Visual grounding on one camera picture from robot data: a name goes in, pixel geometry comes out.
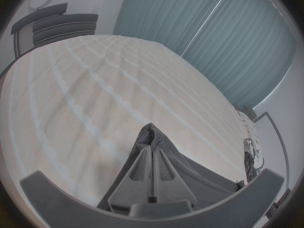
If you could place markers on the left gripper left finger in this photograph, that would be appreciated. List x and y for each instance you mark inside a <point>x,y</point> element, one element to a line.
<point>123,189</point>

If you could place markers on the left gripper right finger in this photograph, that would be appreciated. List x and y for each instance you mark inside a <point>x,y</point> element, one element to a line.
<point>177,189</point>

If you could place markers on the black T-shirt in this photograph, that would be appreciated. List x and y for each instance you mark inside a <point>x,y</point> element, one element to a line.
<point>171,154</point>

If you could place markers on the pile of clothes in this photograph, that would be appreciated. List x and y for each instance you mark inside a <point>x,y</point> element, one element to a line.
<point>255,154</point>

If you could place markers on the bed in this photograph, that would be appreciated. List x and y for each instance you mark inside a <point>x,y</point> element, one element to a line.
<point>95,91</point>

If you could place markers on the white printed pillow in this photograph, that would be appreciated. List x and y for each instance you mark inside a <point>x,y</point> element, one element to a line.
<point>251,129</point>

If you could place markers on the grey bedside table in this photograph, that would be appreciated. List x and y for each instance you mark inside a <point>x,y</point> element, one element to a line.
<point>247,110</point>

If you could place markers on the blue-green curtain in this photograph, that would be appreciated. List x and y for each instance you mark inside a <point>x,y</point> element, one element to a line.
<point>154,13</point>
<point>237,56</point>

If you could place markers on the black chest of drawers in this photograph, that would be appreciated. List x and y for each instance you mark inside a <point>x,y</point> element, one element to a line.
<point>64,27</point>

